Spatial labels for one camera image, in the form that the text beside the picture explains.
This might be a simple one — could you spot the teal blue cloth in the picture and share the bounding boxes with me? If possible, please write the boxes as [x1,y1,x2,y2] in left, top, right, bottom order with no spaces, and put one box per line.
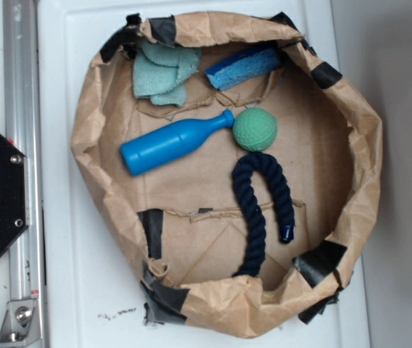
[133,39,202,107]

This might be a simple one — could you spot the aluminium rail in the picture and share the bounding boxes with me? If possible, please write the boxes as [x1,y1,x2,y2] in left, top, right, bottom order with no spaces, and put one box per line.
[0,1,49,347]

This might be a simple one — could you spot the brown paper bag basin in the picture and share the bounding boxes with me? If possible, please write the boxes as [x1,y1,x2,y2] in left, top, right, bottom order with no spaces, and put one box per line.
[71,11,383,338]

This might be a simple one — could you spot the blue plastic bottle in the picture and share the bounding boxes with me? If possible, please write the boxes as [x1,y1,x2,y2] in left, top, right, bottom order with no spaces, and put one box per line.
[120,109,235,175]

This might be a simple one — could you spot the white tray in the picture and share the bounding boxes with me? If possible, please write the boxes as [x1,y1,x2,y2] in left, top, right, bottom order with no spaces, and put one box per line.
[38,1,370,347]

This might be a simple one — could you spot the blue sponge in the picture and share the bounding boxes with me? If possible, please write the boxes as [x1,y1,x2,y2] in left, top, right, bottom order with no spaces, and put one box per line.
[205,44,282,91]

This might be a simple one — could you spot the dark navy rope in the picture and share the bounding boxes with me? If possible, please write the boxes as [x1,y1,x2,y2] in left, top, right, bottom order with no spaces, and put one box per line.
[231,151,296,278]

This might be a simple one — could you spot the metal corner bracket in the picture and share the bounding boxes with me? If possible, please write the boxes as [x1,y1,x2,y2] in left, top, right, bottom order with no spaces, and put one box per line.
[0,299,41,347]

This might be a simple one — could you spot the green rubber ball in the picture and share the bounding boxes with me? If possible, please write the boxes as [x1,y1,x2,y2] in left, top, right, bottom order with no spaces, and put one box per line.
[233,107,278,152]

